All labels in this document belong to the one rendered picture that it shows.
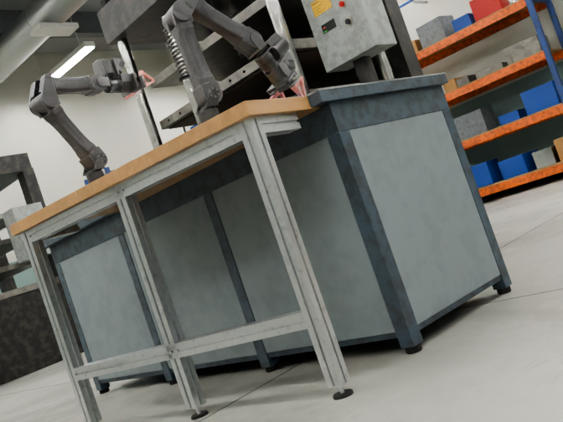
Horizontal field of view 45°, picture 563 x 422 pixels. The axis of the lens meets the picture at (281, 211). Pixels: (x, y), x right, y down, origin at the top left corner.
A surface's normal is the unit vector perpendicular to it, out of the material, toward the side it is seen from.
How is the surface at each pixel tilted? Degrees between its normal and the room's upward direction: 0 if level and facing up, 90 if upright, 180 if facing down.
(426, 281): 90
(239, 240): 90
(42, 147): 90
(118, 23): 90
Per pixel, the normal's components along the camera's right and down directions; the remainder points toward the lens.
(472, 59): -0.65, 0.20
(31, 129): 0.69, -0.26
